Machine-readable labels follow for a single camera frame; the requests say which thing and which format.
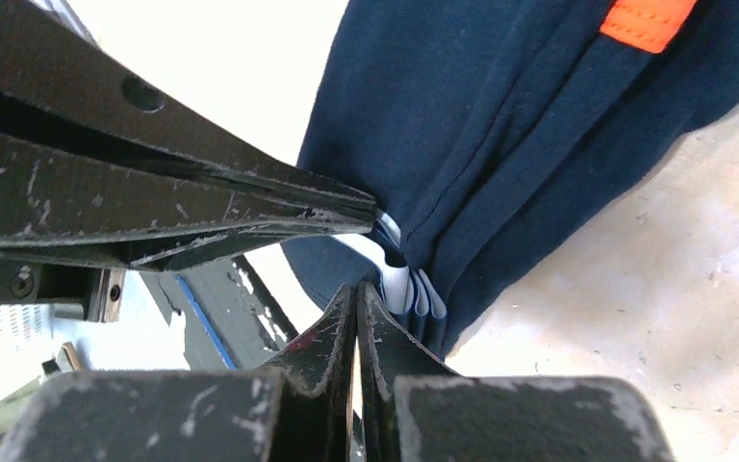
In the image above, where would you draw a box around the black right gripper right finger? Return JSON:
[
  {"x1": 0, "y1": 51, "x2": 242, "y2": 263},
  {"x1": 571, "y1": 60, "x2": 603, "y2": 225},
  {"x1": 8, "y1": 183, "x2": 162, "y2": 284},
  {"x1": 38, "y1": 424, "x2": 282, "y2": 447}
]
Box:
[{"x1": 356, "y1": 283, "x2": 674, "y2": 461}]

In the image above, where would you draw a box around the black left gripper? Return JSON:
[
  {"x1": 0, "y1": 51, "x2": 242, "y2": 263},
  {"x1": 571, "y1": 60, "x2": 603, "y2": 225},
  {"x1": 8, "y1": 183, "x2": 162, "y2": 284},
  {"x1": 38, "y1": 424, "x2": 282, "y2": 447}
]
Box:
[{"x1": 0, "y1": 134, "x2": 377, "y2": 322}]

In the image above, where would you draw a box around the navy orange underwear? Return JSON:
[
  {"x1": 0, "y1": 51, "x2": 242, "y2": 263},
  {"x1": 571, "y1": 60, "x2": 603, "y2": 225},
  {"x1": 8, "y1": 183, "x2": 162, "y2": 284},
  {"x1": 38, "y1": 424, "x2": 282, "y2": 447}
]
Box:
[{"x1": 282, "y1": 1, "x2": 739, "y2": 358}]

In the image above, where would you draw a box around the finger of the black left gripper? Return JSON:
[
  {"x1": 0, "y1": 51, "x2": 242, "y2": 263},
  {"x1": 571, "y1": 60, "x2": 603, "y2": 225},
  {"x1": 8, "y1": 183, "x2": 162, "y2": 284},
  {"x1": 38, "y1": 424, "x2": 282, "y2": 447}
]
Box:
[{"x1": 0, "y1": 1, "x2": 376, "y2": 214}]

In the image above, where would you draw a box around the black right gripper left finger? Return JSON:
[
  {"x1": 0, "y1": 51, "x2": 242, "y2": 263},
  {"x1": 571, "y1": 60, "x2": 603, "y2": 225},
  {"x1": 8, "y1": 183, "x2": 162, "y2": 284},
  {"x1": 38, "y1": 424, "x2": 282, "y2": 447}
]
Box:
[{"x1": 0, "y1": 286, "x2": 356, "y2": 461}]

